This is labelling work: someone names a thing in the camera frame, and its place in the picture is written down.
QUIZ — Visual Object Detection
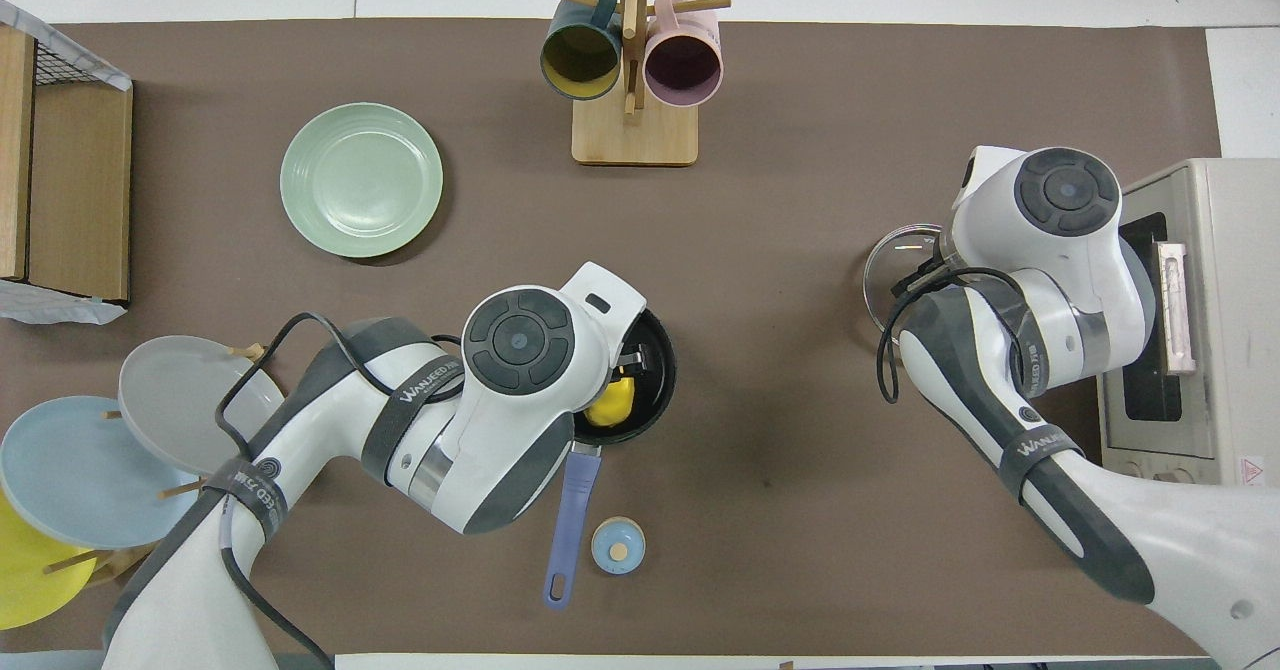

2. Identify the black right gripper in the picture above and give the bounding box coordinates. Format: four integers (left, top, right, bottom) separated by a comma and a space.
893, 255, 951, 297

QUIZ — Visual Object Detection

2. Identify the glass lid purple knob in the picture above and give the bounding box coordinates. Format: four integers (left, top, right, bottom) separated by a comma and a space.
863, 223, 951, 336

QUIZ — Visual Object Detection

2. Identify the yellow lemon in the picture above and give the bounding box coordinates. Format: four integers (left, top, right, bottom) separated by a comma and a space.
583, 372, 638, 428

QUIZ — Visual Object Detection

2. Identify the green plate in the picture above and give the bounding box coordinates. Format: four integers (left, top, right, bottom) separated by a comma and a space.
280, 102, 444, 259

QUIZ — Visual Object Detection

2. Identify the wooden plate rack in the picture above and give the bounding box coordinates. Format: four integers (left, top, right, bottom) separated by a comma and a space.
40, 343, 271, 586

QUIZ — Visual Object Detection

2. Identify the grey plate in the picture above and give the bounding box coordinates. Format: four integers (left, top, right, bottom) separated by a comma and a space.
118, 335, 286, 476

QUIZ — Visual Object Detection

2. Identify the light blue plate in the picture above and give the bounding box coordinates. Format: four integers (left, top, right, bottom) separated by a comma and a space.
0, 395, 201, 551

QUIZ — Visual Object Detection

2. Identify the yellow plate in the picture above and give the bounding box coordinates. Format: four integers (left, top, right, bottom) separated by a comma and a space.
0, 490, 99, 631

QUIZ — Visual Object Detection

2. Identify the brown table mat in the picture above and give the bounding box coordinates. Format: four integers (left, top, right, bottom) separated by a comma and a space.
0, 18, 1276, 656

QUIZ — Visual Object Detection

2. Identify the small blue round cap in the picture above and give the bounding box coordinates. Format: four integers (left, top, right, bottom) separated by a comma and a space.
591, 516, 647, 576

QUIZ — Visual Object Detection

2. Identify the wooden mug tree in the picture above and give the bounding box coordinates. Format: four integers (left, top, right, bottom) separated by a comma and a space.
537, 0, 732, 167

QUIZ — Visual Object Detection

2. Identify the pink mug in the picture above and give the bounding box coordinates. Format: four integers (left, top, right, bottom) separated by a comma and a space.
643, 0, 724, 109

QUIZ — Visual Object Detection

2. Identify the dark teal mug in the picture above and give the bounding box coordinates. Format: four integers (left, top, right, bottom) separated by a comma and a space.
540, 0, 624, 102

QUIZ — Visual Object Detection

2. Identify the beige toaster oven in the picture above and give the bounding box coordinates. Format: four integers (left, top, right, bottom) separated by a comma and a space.
1095, 157, 1280, 491

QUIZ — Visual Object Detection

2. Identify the white plastic bag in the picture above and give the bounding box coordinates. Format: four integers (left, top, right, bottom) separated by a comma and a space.
0, 278, 129, 327

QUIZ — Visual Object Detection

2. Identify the wooden shelf box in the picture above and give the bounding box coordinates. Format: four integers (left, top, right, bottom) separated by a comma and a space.
0, 25, 134, 306

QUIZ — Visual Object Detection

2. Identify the black pot purple handle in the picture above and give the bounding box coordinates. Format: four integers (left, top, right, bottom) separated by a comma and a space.
543, 305, 678, 611

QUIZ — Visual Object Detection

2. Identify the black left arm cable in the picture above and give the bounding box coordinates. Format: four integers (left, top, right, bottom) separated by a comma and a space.
214, 311, 463, 670

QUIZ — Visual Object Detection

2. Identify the wire mesh basket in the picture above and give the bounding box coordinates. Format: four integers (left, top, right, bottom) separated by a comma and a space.
0, 0, 133, 92

